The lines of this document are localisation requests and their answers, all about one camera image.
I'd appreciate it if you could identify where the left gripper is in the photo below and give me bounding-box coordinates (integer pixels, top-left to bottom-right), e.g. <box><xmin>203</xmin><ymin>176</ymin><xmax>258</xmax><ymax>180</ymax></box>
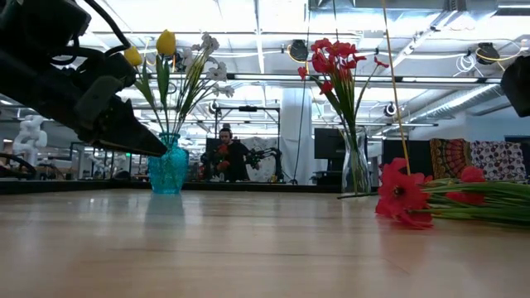
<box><xmin>0</xmin><ymin>51</ymin><xmax>169</xmax><ymax>157</ymax></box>

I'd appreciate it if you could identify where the red large-blossom flower bunch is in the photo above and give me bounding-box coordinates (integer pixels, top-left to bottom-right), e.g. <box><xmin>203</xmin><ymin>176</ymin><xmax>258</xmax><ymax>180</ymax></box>
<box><xmin>374</xmin><ymin>156</ymin><xmax>530</xmax><ymax>231</ymax></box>

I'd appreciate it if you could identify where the red small-blossom flower bunch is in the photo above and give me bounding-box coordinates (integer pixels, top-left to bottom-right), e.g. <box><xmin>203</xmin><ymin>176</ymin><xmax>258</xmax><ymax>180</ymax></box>
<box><xmin>297</xmin><ymin>37</ymin><xmax>390</xmax><ymax>194</ymax></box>

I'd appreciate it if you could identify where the teal glass vase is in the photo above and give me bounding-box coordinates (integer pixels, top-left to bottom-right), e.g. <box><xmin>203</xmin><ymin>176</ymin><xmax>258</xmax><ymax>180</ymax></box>
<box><xmin>147</xmin><ymin>132</ymin><xmax>190</xmax><ymax>195</ymax></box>

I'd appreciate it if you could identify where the clear glass vase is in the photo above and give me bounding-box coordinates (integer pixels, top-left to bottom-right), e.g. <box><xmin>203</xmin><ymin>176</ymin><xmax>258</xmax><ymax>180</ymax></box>
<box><xmin>341</xmin><ymin>127</ymin><xmax>373</xmax><ymax>195</ymax></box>

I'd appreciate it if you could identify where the purple white patterned cloth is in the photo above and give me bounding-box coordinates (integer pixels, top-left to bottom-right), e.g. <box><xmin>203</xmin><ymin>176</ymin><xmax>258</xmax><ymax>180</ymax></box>
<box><xmin>470</xmin><ymin>140</ymin><xmax>528</xmax><ymax>181</ymax></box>

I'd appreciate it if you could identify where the orange mandala cloth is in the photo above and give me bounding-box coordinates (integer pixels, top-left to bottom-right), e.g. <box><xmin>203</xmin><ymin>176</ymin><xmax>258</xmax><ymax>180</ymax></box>
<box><xmin>429</xmin><ymin>137</ymin><xmax>473</xmax><ymax>180</ymax></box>

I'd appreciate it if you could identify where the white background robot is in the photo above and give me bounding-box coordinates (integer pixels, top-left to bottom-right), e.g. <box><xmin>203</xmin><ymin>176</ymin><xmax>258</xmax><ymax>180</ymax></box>
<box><xmin>11</xmin><ymin>114</ymin><xmax>49</xmax><ymax>166</ymax></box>

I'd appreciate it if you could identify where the person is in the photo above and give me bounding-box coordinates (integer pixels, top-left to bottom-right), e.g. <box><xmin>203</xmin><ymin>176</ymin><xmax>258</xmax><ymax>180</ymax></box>
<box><xmin>200</xmin><ymin>126</ymin><xmax>252</xmax><ymax>182</ymax></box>

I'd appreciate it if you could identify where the black background panel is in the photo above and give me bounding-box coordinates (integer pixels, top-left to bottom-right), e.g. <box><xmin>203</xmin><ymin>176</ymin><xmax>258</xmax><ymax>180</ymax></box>
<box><xmin>383</xmin><ymin>139</ymin><xmax>434</xmax><ymax>177</ymax></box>

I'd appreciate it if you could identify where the black monitor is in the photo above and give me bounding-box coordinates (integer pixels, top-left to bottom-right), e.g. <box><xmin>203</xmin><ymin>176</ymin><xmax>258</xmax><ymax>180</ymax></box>
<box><xmin>313</xmin><ymin>127</ymin><xmax>347</xmax><ymax>161</ymax></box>

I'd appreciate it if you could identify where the black ceiling cable reel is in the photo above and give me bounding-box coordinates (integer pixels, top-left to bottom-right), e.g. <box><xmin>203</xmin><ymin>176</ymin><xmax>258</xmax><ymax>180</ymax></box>
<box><xmin>475</xmin><ymin>41</ymin><xmax>502</xmax><ymax>65</ymax></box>
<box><xmin>288</xmin><ymin>39</ymin><xmax>310</xmax><ymax>63</ymax></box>

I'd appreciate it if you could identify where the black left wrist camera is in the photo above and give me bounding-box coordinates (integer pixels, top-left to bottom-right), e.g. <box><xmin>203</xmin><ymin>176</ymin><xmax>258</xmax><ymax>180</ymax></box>
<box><xmin>99</xmin><ymin>50</ymin><xmax>136</xmax><ymax>82</ymax></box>

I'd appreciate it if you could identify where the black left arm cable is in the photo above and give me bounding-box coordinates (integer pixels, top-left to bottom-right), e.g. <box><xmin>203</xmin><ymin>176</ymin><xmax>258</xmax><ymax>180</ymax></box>
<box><xmin>82</xmin><ymin>0</ymin><xmax>133</xmax><ymax>57</ymax></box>

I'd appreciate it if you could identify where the black background frame rig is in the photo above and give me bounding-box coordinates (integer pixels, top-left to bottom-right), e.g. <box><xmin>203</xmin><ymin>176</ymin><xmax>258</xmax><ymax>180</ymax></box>
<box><xmin>213</xmin><ymin>105</ymin><xmax>282</xmax><ymax>183</ymax></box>

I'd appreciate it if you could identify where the yellow hanging cable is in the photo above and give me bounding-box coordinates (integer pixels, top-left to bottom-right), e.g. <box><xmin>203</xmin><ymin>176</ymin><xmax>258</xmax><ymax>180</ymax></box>
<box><xmin>381</xmin><ymin>0</ymin><xmax>412</xmax><ymax>175</ymax></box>

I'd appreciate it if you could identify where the black table frame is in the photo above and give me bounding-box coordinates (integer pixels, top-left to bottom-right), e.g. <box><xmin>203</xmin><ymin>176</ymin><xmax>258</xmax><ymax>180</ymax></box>
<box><xmin>0</xmin><ymin>177</ymin><xmax>345</xmax><ymax>195</ymax></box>

